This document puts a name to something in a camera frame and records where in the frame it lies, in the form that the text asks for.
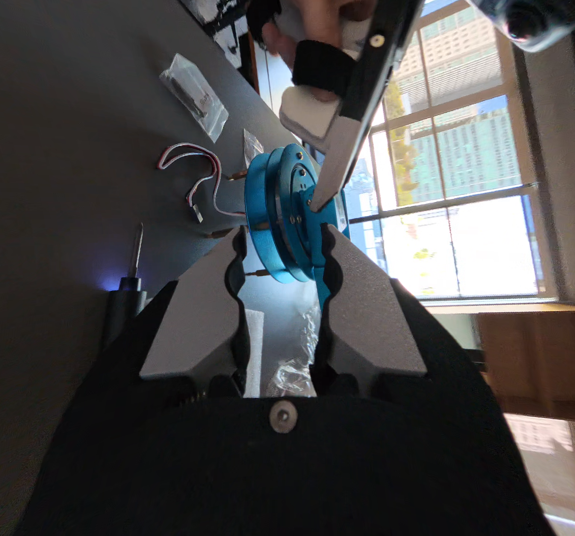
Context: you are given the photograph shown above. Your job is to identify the white foam packing frame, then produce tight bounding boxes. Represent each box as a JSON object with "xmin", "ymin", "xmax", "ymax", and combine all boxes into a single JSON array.
[{"xmin": 243, "ymin": 309, "xmax": 266, "ymax": 398}]

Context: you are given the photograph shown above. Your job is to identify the red white servo cable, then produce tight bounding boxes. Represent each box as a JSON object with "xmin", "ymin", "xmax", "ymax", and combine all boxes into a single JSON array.
[{"xmin": 156, "ymin": 142, "xmax": 248, "ymax": 223}]

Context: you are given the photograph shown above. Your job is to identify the small clear parts bag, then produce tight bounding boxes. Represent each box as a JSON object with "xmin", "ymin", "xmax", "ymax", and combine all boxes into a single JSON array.
[{"xmin": 243, "ymin": 128, "xmax": 265, "ymax": 173}]

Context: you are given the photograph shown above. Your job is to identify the large grid window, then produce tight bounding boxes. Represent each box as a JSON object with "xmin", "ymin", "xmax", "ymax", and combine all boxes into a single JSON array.
[{"xmin": 346, "ymin": 0, "xmax": 562, "ymax": 308}]

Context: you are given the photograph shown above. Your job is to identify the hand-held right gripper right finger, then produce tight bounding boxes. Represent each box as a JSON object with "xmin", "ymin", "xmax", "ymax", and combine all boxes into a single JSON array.
[{"xmin": 310, "ymin": 223, "xmax": 427, "ymax": 379}]

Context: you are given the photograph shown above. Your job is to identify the crumpled clear plastic wrap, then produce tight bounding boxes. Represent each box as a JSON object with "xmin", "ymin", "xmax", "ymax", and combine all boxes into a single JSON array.
[{"xmin": 265, "ymin": 303, "xmax": 322, "ymax": 397}]

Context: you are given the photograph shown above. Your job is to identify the clear bag with dark part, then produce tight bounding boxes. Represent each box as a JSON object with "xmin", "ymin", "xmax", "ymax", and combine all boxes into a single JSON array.
[{"xmin": 159, "ymin": 53, "xmax": 229, "ymax": 143}]

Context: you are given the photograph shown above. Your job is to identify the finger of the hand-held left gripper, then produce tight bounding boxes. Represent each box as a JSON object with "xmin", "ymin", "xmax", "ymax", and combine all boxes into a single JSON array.
[{"xmin": 309, "ymin": 115, "xmax": 364, "ymax": 213}]

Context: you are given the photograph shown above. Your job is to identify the blue robot arm base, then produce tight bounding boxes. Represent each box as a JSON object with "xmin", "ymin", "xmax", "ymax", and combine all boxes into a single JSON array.
[{"xmin": 207, "ymin": 143, "xmax": 350, "ymax": 321}]

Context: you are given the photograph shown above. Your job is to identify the wooden cabinet wall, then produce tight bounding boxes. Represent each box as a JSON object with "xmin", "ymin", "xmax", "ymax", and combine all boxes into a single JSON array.
[{"xmin": 476, "ymin": 305, "xmax": 575, "ymax": 420}]

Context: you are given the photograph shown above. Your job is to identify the black electric screwdriver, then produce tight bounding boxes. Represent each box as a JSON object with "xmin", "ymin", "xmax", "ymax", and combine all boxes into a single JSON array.
[{"xmin": 101, "ymin": 223, "xmax": 149, "ymax": 353}]

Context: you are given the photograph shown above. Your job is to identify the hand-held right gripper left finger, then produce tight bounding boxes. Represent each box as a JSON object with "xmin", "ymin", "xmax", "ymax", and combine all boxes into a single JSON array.
[{"xmin": 139, "ymin": 228, "xmax": 251, "ymax": 379}]

